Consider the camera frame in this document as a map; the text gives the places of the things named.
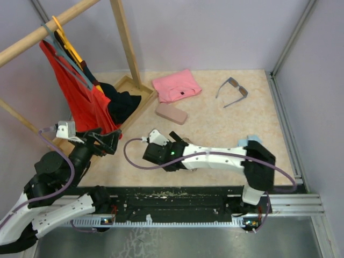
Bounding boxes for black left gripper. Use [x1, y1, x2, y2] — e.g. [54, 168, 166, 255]
[67, 127, 121, 186]

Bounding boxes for pink glasses case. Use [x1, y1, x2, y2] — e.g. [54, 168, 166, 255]
[155, 103, 188, 125]

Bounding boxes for flag newspaper print glasses case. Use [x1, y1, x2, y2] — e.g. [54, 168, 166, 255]
[182, 137, 197, 171]

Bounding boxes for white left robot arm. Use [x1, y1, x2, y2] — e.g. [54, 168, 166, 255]
[1, 127, 122, 254]

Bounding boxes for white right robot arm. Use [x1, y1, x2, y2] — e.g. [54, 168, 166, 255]
[143, 130, 276, 213]

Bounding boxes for red hanging shirt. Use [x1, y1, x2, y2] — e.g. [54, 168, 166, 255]
[39, 40, 119, 134]

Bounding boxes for dark navy garment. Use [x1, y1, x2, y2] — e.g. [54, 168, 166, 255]
[53, 31, 142, 126]

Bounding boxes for grey blue hanger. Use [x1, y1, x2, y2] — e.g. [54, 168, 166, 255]
[41, 23, 94, 91]

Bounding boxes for wooden clothes rack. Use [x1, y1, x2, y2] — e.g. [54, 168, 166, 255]
[1, 1, 157, 132]

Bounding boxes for folded pink shirt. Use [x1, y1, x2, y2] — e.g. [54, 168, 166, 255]
[152, 69, 202, 104]

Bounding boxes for yellow hanger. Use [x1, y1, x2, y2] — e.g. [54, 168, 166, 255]
[52, 16, 104, 93]

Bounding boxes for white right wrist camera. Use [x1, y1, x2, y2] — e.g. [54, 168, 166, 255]
[148, 129, 169, 146]

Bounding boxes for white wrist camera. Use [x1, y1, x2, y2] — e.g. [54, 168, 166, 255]
[148, 129, 169, 146]
[56, 121, 84, 143]

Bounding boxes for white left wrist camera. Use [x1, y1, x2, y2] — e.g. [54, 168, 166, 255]
[56, 121, 84, 143]

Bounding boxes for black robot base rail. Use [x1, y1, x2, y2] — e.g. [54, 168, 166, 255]
[51, 185, 307, 232]

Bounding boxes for grey blue frame sunglasses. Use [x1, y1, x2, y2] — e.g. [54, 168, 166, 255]
[216, 77, 249, 108]

